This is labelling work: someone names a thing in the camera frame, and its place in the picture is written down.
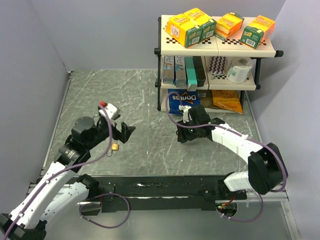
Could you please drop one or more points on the teal box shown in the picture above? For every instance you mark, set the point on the teal box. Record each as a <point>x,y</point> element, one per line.
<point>190,74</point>

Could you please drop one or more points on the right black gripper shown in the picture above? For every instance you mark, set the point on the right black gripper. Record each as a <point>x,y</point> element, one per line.
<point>181,137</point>

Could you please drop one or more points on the beige three tier shelf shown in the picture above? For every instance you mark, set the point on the beige three tier shelf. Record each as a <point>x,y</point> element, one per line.
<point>212,47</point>

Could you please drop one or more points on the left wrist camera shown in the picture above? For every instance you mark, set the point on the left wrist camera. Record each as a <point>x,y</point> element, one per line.
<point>108,109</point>

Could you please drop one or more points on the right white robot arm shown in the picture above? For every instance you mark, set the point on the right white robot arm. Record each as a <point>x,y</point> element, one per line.
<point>265,165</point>

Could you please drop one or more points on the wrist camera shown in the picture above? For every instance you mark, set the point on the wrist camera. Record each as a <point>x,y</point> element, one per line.
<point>184,109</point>
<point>108,109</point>

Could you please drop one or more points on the yellow honey dijon bag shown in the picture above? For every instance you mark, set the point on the yellow honey dijon bag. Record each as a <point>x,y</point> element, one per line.
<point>227,100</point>

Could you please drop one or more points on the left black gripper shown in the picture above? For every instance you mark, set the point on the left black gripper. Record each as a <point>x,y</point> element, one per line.
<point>117,134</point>

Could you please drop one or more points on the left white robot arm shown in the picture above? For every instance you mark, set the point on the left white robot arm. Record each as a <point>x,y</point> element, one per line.
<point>61,186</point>

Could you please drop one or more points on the orange sponge pack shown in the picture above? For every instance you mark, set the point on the orange sponge pack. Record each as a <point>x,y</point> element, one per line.
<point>228,25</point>

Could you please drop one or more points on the small brass padlock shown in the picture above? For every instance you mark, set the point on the small brass padlock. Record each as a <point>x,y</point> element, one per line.
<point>114,147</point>

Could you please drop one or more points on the blue Doritos bag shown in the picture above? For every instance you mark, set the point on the blue Doritos bag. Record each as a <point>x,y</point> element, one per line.
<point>189,98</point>

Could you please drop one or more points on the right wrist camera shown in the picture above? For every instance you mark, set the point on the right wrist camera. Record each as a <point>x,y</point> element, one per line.
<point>184,109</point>

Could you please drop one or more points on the yellow sponge box left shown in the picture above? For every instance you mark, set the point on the yellow sponge box left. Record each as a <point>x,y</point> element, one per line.
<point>184,30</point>

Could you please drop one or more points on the black green box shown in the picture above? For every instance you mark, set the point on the black green box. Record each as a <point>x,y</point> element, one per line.
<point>199,71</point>

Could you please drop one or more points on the toilet paper roll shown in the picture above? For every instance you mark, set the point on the toilet paper roll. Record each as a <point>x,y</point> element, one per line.
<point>239,69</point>

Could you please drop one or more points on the purple zigzag sponge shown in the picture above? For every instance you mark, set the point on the purple zigzag sponge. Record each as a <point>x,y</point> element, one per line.
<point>217,65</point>

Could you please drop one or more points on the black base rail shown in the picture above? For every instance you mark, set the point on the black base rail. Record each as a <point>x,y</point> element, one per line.
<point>163,192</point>

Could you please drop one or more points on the yellow sponge box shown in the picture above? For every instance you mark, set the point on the yellow sponge box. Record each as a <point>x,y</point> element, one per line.
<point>184,30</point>
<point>206,22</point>

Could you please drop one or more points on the orange green sponge box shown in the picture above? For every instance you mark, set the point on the orange green sponge box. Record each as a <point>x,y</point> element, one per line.
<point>257,31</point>

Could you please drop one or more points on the brown snack bag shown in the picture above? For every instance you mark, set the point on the brown snack bag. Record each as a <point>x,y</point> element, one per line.
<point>205,98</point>

